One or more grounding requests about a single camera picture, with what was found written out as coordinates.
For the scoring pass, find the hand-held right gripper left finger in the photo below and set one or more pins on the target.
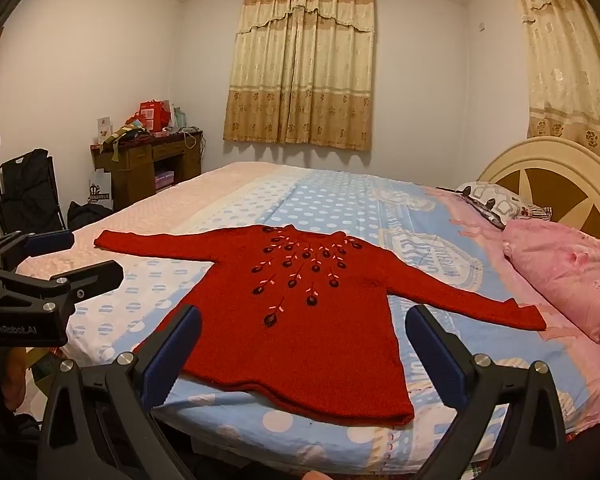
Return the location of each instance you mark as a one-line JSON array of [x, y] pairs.
[[172, 360]]

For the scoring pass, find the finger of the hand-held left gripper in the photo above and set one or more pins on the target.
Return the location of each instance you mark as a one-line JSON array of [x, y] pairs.
[[97, 275], [50, 241]]

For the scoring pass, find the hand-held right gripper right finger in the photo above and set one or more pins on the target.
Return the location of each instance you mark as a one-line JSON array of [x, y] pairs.
[[437, 360]]

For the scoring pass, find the red knitted sweater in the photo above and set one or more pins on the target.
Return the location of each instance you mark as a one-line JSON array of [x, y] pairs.
[[320, 340]]

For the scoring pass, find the black bag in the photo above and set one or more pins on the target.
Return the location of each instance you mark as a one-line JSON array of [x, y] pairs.
[[86, 215]]

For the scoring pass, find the black folding chair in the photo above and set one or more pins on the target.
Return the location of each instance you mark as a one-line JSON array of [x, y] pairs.
[[27, 195]]

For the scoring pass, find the white paper bag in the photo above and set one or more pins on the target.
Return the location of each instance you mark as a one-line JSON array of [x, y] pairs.
[[101, 190]]

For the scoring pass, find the dark wooden desk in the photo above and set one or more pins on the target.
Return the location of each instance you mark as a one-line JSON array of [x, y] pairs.
[[135, 170]]

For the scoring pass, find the pink storage box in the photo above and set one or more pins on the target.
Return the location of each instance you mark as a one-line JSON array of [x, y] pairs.
[[163, 180]]

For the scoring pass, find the white card box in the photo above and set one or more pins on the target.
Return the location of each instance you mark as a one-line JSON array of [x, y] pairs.
[[104, 130]]

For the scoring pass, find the green striped cloth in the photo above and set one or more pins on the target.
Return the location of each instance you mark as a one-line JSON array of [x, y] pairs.
[[122, 136]]

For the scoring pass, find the pink quilt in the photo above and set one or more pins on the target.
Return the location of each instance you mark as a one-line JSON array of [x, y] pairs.
[[565, 270]]

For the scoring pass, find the red gift bag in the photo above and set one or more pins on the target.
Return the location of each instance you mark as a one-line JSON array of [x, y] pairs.
[[155, 116]]

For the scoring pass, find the patterned pillow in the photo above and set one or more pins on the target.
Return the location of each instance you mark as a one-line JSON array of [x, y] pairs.
[[500, 205]]

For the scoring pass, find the pale teal bag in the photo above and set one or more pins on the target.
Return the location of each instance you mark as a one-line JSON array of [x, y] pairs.
[[180, 119]]

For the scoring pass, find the bed with dotted sheet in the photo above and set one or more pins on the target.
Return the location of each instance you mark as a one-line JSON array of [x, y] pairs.
[[330, 200]]

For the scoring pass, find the cream wooden headboard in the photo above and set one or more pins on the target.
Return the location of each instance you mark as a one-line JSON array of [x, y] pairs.
[[555, 170]]

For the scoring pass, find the beige window curtain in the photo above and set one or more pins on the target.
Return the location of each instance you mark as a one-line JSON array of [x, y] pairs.
[[300, 70]]

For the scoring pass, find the beige floral curtain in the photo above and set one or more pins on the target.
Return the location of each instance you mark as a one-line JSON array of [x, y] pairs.
[[565, 60]]

